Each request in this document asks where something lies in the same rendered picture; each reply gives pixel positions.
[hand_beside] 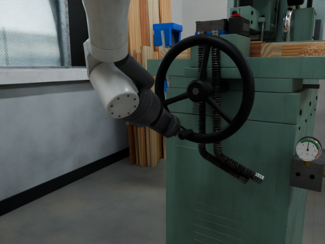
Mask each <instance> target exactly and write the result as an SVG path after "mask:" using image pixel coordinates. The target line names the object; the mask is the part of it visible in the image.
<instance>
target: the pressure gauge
mask: <svg viewBox="0 0 325 244"><path fill-rule="evenodd" d="M308 145H309V147H308ZM307 148H308V149H309V151H307ZM321 152H322V146H321V143H320V141H319V140H317V139H316V138H314V137H303V138H301V139H300V140H299V141H298V142H297V143H296V145H295V153H296V155H297V157H298V158H299V159H301V160H303V161H304V165H306V166H310V164H311V161H315V160H317V159H318V158H319V157H320V155H321Z"/></svg>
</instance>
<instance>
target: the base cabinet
mask: <svg viewBox="0 0 325 244"><path fill-rule="evenodd" d="M315 113H316V104H315V105H314V106H313V107H312V108H311V109H310V111H309V112H308V113H307V114H306V115H305V116H304V117H303V118H302V119H301V120H300V121H299V122H298V123H297V124H296V125H293V124H283V123H274V122H261V121H251V120H246V121H245V123H244V124H243V125H242V127H241V128H240V129H239V130H238V131H237V132H235V133H234V134H233V135H232V136H230V137H228V138H227V139H224V140H222V141H221V146H222V147H221V150H222V153H223V154H224V155H225V156H227V157H229V158H231V159H233V160H235V161H237V163H240V164H241V165H243V166H245V167H247V168H249V169H251V170H253V171H254V172H257V173H259V174H261V175H262V176H264V179H263V181H262V183H261V184H259V183H257V182H255V181H253V180H252V179H251V178H249V180H248V182H247V183H246V184H244V183H243V182H241V181H239V180H238V179H237V178H235V177H233V176H231V175H230V174H229V173H227V172H225V171H223V170H222V169H221V168H218V167H217V166H216V165H214V164H212V163H210V162H208V160H206V159H204V158H203V157H202V156H201V155H200V153H199V150H198V143H195V142H191V141H188V140H186V139H184V140H181V139H179V138H178V135H176V136H173V137H170V138H166V244H302V237H303V227H304V218H305V209H306V200H307V189H303V188H298V187H294V186H290V185H289V183H290V173H291V162H292V158H293V156H294V155H295V145H296V143H297V142H298V141H299V140H300V139H301V138H303V137H313V132H314V123H315ZM171 114H173V115H175V116H176V117H178V118H179V121H180V125H181V126H183V127H184V128H186V129H192V130H193V132H196V133H198V115H194V114H184V113H175V112H171Z"/></svg>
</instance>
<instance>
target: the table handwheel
mask: <svg viewBox="0 0 325 244"><path fill-rule="evenodd" d="M193 46H205V47H204V52H203V59H202V64H201V69H200V74H199V79H196V80H193V81H191V82H190V83H189V84H188V86H187V92H185V93H183V94H180V95H178V96H175V97H172V98H169V99H166V100H165V96H164V81H165V76H166V73H167V70H168V68H169V66H170V64H171V63H172V61H173V60H174V59H175V58H176V56H178V55H179V54H180V53H181V52H183V51H184V50H186V49H188V48H190V47H193ZM211 46H212V47H215V48H217V49H219V50H221V51H223V52H224V53H226V54H227V55H228V56H229V57H230V58H231V59H232V60H233V62H234V63H235V64H236V66H237V68H238V70H239V72H240V75H241V79H242V84H243V96H242V102H241V105H240V108H239V110H238V112H237V114H236V116H235V117H234V118H232V117H231V116H230V115H228V114H227V113H226V112H225V111H224V110H223V109H222V108H221V107H220V106H219V105H218V104H217V103H216V102H215V101H214V100H213V99H212V97H211V96H212V94H213V93H214V89H215V88H214V86H213V84H212V82H211V83H210V82H209V81H208V80H206V73H207V64H208V59H209V54H210V49H211ZM220 87H221V88H220V91H221V93H224V92H227V91H228V90H229V84H228V83H227V82H226V81H220ZM154 91H155V94H156V95H157V96H158V97H159V99H160V103H161V107H162V108H163V107H164V109H165V110H167V111H168V112H169V113H170V111H169V109H168V107H167V105H169V104H172V103H175V102H177V101H181V100H184V99H187V98H189V99H190V100H191V101H193V102H196V103H199V102H203V101H206V102H207V103H208V104H209V105H210V106H211V107H212V108H214V109H215V110H216V111H217V112H218V113H219V114H220V115H221V116H222V117H223V118H224V119H225V120H226V121H227V123H228V125H227V126H225V127H224V128H223V129H221V130H219V131H216V132H213V133H207V134H202V133H196V132H194V133H193V134H192V135H191V136H190V137H188V138H187V139H186V140H188V141H191V142H195V143H201V144H210V143H216V142H219V141H222V140H224V139H227V138H228V137H230V136H232V135H233V134H234V133H235V132H237V131H238V130H239V129H240V128H241V127H242V125H243V124H244V123H245V121H246V120H247V118H248V116H249V114H250V112H251V109H252V106H253V102H254V96H255V83H254V77H253V73H252V70H251V67H250V65H249V63H248V61H247V59H246V57H245V56H244V55H243V53H242V52H241V51H240V50H239V49H238V48H237V47H236V46H235V45H234V44H232V43H231V42H229V41H228V40H226V39H224V38H221V37H219V36H216V35H211V34H198V35H193V36H189V37H187V38H184V39H182V40H180V41H179V42H177V43H176V44H175V45H173V46H172V47H171V48H170V49H169V50H168V51H167V53H166V54H165V55H164V57H163V59H162V60H161V62H160V64H159V67H158V70H157V73H156V77H155V85H154Z"/></svg>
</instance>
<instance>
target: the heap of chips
mask: <svg viewBox="0 0 325 244"><path fill-rule="evenodd" d="M301 56H325V45H323V44H310V45H308V46H305V47H304V48H303V49H301V50H300V52H299V54H298V55H297V57H301Z"/></svg>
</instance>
